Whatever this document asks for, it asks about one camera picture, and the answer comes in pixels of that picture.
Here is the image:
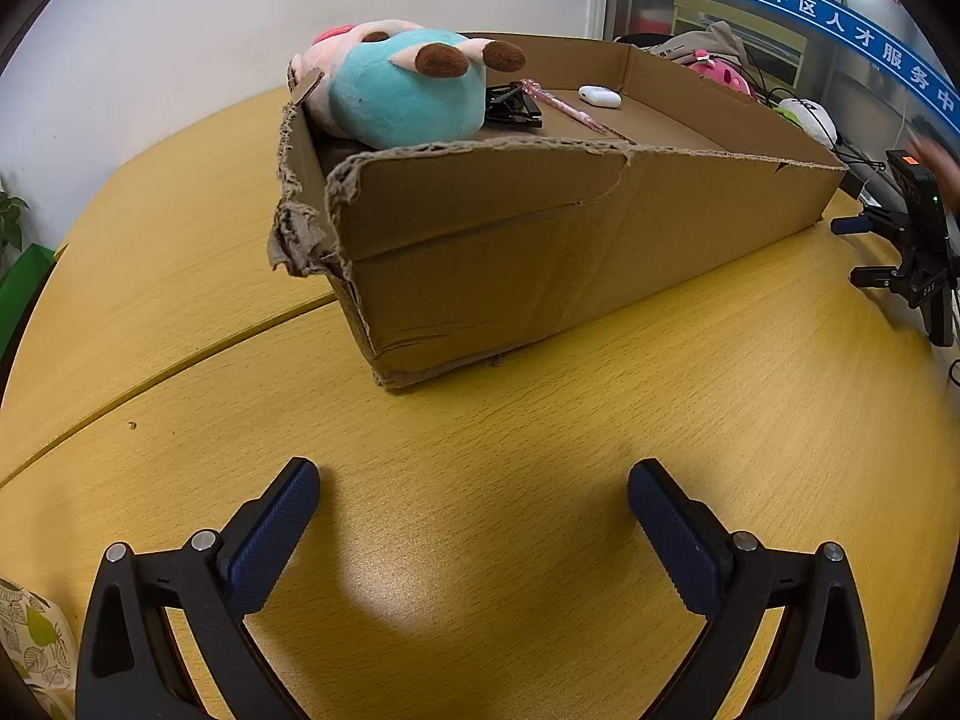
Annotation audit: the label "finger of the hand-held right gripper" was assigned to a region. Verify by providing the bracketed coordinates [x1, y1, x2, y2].
[850, 261, 912, 295]
[830, 210, 910, 242]

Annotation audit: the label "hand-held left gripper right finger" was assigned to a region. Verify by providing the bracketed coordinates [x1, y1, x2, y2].
[627, 459, 875, 720]

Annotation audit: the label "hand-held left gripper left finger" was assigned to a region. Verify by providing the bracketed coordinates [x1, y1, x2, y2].
[75, 456, 322, 720]

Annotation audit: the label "pink transparent pen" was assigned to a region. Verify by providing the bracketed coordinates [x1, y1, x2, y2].
[520, 77, 610, 134]

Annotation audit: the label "brown cardboard box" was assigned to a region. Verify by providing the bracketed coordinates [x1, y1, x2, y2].
[268, 31, 848, 391]

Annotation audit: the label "person's right hand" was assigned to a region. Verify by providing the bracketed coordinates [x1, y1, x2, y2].
[906, 120, 960, 212]

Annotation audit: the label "white rounded object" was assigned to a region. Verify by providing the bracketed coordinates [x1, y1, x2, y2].
[776, 96, 837, 149]

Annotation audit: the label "pink plush toy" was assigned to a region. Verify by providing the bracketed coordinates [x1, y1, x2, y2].
[686, 49, 758, 100]

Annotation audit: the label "beige cloth bag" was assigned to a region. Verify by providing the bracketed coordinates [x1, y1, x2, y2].
[637, 21, 751, 68]

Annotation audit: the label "green table cloth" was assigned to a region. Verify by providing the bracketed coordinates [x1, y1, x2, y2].
[0, 244, 57, 361]

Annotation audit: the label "black sunglasses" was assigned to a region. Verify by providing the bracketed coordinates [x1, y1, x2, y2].
[484, 81, 545, 128]

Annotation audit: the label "green potted plant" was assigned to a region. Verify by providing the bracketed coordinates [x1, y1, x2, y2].
[0, 176, 31, 263]

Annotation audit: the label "pink and teal plush pig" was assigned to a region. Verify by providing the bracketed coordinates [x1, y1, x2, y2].
[289, 19, 528, 151]

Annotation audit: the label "black cable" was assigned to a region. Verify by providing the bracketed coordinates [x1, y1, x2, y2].
[750, 60, 890, 200]

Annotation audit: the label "blue wall banner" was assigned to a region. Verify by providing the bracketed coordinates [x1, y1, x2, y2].
[634, 0, 960, 136]

